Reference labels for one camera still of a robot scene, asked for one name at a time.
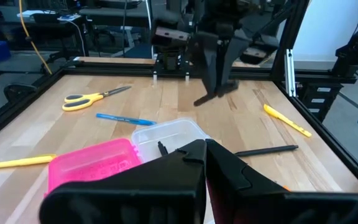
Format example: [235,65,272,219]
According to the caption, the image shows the yellow highlighter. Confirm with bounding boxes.
[263,103,313,138]

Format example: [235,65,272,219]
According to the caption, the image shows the long matte black pen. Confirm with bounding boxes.
[234,144,300,157]

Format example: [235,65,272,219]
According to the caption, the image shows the yellow handled scissors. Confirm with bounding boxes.
[62,85,132,112]

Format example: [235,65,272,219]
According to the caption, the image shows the silver aluminium extrusion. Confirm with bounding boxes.
[284,49,297,98]

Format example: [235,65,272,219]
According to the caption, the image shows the clear box with pink lid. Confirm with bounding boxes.
[44,117,211,200]

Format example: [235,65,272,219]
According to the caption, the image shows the black table frame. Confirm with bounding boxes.
[0,0,358,194]

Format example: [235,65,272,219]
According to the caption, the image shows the yellow pencil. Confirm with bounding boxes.
[0,154,57,171]

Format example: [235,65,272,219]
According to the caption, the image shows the black desk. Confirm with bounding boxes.
[17,8,90,58]

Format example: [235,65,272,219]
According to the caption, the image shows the white desk cable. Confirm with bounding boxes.
[68,19,87,57]

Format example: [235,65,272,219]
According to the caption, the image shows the black clamp mount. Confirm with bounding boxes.
[331,0,358,79]

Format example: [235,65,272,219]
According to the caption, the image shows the blue pen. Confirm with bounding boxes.
[96,113,157,127]

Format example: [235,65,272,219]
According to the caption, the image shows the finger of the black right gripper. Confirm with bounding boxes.
[218,39,250,96]
[197,32,220,98]

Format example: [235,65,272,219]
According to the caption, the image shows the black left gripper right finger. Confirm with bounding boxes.
[205,139,358,224]

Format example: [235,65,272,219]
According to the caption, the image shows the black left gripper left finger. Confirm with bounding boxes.
[39,139,208,224]

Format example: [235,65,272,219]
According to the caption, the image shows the yellow hanging cable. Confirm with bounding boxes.
[18,0,53,76]

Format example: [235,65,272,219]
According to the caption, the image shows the black drawer unit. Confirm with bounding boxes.
[298,81,344,123]

